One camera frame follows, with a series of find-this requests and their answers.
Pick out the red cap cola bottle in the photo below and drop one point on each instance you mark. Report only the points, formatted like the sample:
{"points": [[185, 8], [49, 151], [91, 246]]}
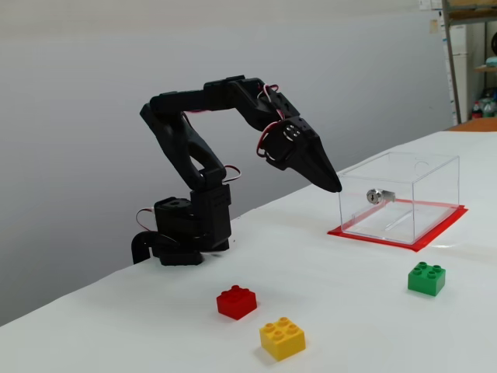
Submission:
{"points": [[477, 112]]}

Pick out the teal object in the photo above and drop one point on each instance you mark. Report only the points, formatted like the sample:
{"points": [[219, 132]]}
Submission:
{"points": [[492, 61]]}

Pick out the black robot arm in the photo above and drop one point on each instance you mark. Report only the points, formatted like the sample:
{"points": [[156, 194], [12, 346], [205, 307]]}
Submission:
{"points": [[174, 128]]}

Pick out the red lego brick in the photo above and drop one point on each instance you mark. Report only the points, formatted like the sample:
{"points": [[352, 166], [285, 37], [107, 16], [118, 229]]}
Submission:
{"points": [[235, 305]]}

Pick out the orange table top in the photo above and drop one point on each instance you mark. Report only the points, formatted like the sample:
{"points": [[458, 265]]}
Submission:
{"points": [[477, 125]]}

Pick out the green lego brick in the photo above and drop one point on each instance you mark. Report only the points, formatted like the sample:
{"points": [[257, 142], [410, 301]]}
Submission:
{"points": [[425, 281]]}

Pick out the silver cam lock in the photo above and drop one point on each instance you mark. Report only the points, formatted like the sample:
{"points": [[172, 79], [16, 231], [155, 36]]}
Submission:
{"points": [[374, 196]]}

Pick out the black table clamp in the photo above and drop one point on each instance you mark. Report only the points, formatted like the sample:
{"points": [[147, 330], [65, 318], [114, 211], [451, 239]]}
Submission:
{"points": [[140, 245]]}

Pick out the green plastic bottle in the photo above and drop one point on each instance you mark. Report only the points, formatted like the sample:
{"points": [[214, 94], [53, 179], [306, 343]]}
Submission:
{"points": [[490, 109]]}

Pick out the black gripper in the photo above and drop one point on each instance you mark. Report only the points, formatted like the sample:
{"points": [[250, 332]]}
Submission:
{"points": [[307, 149]]}

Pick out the transparent plastic box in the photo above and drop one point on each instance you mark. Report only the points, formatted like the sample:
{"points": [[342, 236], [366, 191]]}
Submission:
{"points": [[431, 182]]}

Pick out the yellow lego brick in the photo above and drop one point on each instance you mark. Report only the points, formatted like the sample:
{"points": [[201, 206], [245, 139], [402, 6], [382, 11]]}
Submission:
{"points": [[281, 342]]}

